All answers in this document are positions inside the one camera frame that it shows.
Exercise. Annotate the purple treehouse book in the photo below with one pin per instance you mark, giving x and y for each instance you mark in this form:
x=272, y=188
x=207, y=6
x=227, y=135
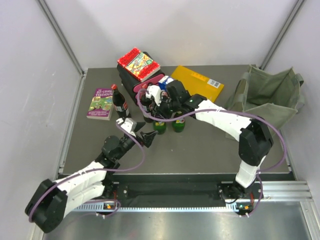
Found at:
x=101, y=105

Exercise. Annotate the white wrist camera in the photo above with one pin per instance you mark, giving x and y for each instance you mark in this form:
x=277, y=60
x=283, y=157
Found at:
x=154, y=92
x=127, y=125

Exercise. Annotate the red treehouse book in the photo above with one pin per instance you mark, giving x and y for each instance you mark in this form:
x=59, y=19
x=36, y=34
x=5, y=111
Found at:
x=139, y=64

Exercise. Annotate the aluminium front rail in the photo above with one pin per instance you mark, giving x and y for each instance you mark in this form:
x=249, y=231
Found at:
x=286, y=191

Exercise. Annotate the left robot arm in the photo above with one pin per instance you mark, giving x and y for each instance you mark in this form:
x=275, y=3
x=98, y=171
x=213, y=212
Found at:
x=54, y=200

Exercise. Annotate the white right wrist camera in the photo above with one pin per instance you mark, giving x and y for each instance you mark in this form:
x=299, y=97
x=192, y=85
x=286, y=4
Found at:
x=154, y=92

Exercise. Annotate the cola bottle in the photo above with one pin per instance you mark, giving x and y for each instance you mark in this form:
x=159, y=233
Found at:
x=147, y=105
x=119, y=102

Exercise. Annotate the grape juice carton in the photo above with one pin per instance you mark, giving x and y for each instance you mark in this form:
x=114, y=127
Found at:
x=164, y=81

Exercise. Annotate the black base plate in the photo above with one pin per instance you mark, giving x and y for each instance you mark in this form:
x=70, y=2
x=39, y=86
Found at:
x=168, y=190

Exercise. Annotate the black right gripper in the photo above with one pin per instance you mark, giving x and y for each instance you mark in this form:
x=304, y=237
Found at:
x=159, y=112

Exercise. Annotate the aluminium frame post right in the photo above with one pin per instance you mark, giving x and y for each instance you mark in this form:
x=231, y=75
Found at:
x=293, y=13

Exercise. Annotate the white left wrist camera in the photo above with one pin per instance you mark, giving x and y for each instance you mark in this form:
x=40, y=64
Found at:
x=127, y=125

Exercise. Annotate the aluminium frame post left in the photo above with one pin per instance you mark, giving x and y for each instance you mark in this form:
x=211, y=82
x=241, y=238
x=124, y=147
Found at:
x=60, y=35

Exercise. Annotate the black pink drawer unit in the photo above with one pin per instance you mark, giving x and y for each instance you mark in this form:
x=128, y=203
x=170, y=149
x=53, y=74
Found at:
x=132, y=85

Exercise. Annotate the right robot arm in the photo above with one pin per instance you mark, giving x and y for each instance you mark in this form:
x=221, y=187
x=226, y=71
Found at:
x=253, y=135

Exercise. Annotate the aluminium frame post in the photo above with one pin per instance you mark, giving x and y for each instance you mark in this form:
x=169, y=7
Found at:
x=60, y=35
x=293, y=13

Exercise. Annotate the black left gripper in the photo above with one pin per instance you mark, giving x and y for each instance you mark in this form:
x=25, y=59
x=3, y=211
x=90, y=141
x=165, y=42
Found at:
x=147, y=138

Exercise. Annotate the green canvas bag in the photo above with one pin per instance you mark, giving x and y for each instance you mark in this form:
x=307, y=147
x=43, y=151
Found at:
x=273, y=97

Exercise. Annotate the yellow plastic folder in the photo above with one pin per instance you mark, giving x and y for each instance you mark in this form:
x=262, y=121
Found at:
x=197, y=83

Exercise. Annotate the green perrier bottle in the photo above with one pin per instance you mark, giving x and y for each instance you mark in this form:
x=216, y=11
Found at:
x=159, y=126
x=179, y=124

